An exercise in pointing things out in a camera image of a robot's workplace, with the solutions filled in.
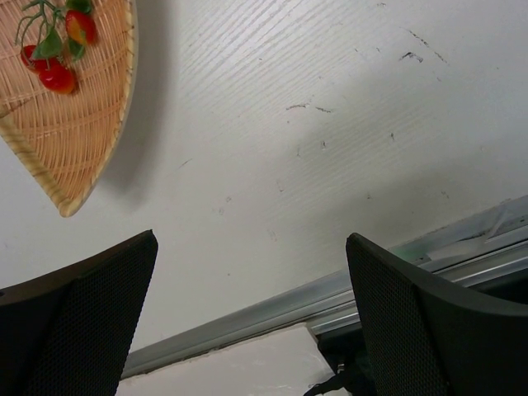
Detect fake cherry bunch with leaves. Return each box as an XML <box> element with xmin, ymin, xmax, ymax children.
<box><xmin>15</xmin><ymin>0</ymin><xmax>97</xmax><ymax>95</ymax></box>

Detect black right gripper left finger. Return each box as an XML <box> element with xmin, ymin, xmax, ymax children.
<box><xmin>1</xmin><ymin>230</ymin><xmax>158</xmax><ymax>395</ymax></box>

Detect woven bamboo fruit basket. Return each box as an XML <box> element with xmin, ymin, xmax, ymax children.
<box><xmin>1</xmin><ymin>1</ymin><xmax>139</xmax><ymax>217</ymax></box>

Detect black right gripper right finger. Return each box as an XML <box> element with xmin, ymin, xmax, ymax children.
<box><xmin>346</xmin><ymin>233</ymin><xmax>527</xmax><ymax>395</ymax></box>

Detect front aluminium frame rail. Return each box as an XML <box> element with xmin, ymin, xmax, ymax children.
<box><xmin>122</xmin><ymin>197</ymin><xmax>527</xmax><ymax>378</ymax></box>

